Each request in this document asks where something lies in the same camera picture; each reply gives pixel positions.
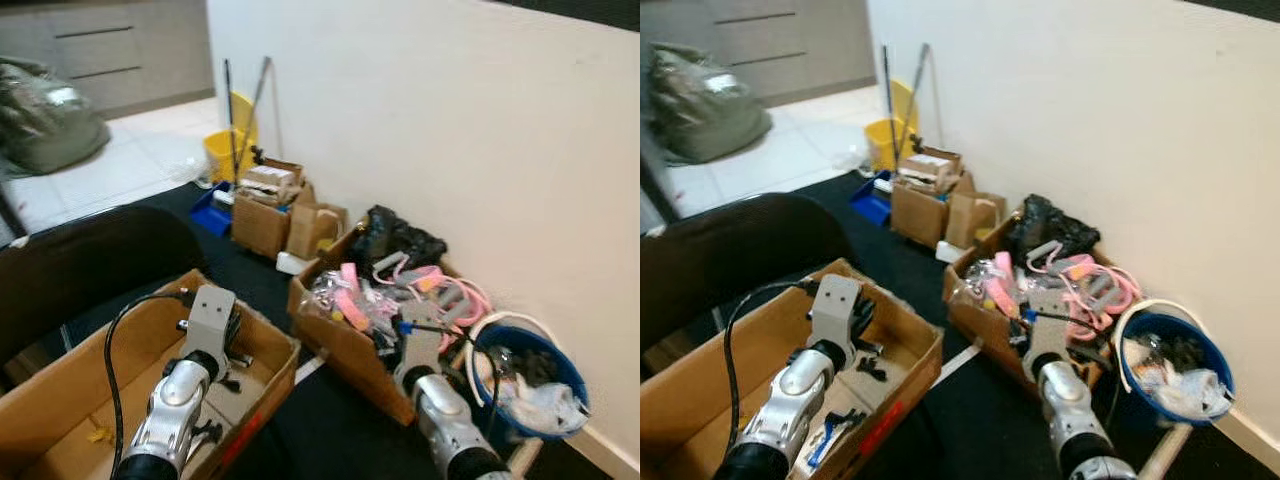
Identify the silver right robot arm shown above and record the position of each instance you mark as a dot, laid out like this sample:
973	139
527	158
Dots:
1075	420
445	420

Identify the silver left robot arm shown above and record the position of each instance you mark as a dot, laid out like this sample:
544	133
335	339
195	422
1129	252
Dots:
795	400
175	410

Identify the dark crumpled trash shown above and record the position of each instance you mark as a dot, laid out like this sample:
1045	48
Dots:
530	365
1190	352

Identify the blue rubbish bin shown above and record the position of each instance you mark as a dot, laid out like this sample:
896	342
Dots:
570	375
1215	360

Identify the white crumpled paper trash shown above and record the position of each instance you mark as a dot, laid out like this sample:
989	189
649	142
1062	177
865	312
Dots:
545	410
1190	395

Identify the white tape strip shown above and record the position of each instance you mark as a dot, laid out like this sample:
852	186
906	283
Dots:
312	368
960	362

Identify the cardboard box with pink items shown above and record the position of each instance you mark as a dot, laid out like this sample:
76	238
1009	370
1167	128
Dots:
345	350
985	325

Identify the cardboard box full of stuff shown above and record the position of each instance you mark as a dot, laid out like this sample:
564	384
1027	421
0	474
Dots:
258	225
915	215

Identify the blue plastic tray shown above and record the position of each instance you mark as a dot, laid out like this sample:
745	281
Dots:
870	200
208	212

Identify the black round chair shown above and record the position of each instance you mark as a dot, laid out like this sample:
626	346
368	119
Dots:
730	250
90	260

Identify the yellow mop bucket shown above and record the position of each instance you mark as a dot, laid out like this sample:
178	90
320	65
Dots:
880	140
218	155

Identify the black plastic bag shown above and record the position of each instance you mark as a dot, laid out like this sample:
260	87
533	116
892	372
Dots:
1050	225
395	238

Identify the large open cardboard box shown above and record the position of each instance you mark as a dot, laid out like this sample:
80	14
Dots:
60	400
700	400

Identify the pink and grey plastic items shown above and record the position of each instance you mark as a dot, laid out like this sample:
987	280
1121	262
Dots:
440	285
1090	280

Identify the white plastic hoop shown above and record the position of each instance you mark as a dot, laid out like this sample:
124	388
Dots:
1150	304
500	317

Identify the grey green garbage bag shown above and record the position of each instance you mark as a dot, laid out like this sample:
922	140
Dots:
705	110
50	125

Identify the grey drawer cabinet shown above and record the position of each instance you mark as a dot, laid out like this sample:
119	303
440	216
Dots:
120	55
790	45

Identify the light wooden stick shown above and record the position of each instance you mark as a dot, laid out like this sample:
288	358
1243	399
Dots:
1165	455
523	460

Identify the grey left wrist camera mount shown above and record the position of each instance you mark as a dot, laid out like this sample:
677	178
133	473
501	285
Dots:
210	320
835	310

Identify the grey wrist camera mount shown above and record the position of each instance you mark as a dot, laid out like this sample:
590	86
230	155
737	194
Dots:
210	320
422	348
1048	330
835	310

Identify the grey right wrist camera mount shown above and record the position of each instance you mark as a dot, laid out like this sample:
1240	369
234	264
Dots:
1048	330
422	348

